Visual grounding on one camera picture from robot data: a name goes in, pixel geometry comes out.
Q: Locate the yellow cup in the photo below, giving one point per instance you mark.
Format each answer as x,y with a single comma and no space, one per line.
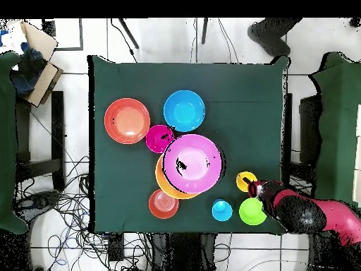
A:
241,185

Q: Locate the green bowl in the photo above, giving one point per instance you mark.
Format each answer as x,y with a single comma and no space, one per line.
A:
249,211

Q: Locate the large magenta bowl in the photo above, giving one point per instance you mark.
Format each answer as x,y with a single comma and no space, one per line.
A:
194,166

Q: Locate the large orange bowl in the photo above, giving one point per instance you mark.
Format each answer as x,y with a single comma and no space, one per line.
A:
163,183

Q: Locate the small red-orange bowl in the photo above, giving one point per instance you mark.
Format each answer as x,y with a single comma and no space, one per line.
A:
162,207

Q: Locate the blue bowl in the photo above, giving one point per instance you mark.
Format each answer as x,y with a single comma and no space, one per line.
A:
184,111

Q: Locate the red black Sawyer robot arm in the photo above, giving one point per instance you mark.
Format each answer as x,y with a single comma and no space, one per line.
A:
310,211

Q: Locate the blue cup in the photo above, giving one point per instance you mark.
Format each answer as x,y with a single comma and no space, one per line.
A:
222,212

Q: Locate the black cabinet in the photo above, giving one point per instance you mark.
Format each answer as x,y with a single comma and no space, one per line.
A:
308,127

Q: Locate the small crimson bowl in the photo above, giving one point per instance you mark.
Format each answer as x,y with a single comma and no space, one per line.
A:
155,141

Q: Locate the dark green side cloth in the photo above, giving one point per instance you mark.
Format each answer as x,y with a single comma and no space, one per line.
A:
338,127
7,141

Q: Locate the wide red-orange bowl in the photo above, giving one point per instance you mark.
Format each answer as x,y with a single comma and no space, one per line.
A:
127,121

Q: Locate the dark green tablecloth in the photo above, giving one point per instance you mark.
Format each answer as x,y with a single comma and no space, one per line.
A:
141,82

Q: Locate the person's foot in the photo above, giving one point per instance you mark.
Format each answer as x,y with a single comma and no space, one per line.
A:
270,36

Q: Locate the black tripod leg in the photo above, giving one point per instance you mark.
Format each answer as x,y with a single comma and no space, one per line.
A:
128,32
204,31

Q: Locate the dark blue cloth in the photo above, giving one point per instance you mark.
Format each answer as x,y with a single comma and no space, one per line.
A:
28,70

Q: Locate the cardboard box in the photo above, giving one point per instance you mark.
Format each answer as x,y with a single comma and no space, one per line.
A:
42,41

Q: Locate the black stool frame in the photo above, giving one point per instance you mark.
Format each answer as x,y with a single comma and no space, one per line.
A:
57,127

